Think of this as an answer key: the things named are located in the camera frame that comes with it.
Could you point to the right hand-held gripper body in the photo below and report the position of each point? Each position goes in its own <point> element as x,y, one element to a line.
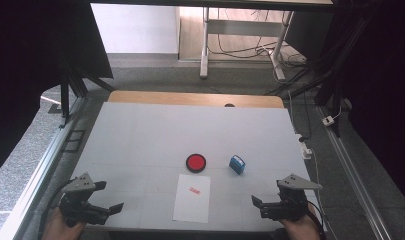
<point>290,203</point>

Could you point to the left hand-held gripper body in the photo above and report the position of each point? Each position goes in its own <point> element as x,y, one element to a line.
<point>78,203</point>

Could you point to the blue stamp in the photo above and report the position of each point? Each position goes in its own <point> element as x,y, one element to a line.
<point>237,164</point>

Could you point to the white paper sheet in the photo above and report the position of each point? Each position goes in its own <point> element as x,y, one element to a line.
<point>192,203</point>

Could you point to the red round ink pad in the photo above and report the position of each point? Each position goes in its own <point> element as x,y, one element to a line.
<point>196,162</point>

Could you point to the person's right hand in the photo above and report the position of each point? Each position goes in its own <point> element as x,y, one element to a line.
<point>300,230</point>

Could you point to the person's left hand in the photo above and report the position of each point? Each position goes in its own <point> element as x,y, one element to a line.
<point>58,230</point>

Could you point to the white power strip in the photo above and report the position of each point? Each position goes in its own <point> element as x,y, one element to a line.
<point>305,148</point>

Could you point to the small white adapter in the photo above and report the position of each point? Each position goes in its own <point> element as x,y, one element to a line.
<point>328,120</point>

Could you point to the white table mat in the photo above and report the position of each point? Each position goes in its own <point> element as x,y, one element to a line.
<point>190,133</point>

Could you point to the wooden table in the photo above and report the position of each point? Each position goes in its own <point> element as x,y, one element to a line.
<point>190,98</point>

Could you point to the black curtain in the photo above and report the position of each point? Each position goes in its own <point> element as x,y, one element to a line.
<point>383,83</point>
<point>30,66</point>

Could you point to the aluminium floor rail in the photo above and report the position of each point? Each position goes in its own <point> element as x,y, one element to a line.
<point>40,173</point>
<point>353,180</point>

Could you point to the black floor bracket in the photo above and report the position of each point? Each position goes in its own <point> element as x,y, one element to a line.
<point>55,109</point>

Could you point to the black frame strut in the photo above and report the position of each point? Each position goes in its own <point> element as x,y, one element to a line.
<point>333,66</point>
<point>66,96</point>

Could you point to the grey metal desk frame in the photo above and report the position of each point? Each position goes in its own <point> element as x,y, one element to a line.
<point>243,27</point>

